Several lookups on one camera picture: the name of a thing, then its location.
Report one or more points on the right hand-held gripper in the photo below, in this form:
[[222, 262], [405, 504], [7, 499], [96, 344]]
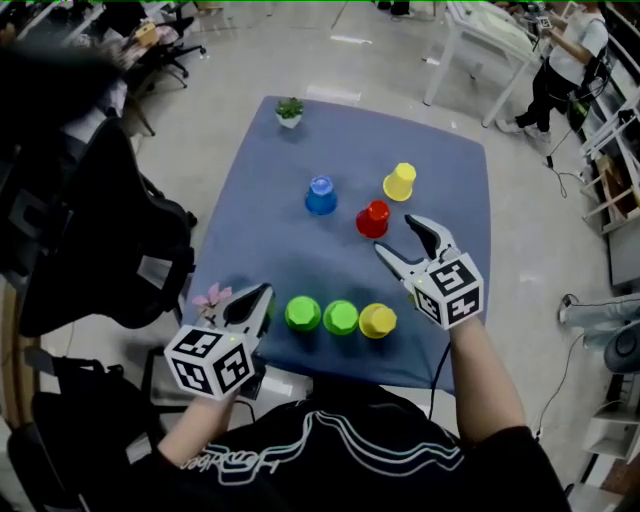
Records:
[[450, 290]]

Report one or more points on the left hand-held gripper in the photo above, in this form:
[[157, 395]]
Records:
[[200, 360]]

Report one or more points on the green paper cup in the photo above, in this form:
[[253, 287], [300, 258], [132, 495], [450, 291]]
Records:
[[303, 314], [341, 317]]

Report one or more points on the red paper cup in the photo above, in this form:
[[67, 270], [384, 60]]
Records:
[[373, 220]]

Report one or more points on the yellow paper cup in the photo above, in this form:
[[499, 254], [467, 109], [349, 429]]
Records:
[[400, 182], [377, 321]]

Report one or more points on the blue paper cup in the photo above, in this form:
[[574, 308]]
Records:
[[321, 197]]

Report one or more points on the person's left forearm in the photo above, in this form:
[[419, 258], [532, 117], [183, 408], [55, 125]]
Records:
[[200, 430]]

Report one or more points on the person's right forearm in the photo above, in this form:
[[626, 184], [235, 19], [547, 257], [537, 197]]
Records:
[[485, 385]]

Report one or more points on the pink plant in white pot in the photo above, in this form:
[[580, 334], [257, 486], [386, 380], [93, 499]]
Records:
[[212, 297]]

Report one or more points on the blue tablecloth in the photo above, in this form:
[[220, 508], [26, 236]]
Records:
[[280, 240]]

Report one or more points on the black office chair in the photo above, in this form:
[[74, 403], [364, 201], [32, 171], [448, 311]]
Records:
[[115, 240], [90, 415], [175, 50]]

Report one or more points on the person's black printed shirt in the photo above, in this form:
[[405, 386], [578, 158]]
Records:
[[340, 465]]

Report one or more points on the green plant in white pot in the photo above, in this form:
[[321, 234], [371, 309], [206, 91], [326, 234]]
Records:
[[289, 114]]

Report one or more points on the wooden stool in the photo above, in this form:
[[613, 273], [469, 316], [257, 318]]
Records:
[[612, 190]]

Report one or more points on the grey floor fan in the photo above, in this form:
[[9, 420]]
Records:
[[622, 350]]

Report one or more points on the white table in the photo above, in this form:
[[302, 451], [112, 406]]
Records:
[[490, 30]]

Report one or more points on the brown wooden board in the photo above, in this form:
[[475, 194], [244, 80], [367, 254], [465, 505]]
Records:
[[20, 350]]

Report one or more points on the white shelf unit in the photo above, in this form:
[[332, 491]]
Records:
[[620, 100]]

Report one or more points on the white low shelf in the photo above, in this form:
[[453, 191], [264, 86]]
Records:
[[610, 435]]

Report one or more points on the pink checkered tablecloth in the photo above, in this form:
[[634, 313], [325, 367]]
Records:
[[162, 37]]

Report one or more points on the small wooden box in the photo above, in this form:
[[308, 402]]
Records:
[[145, 34]]

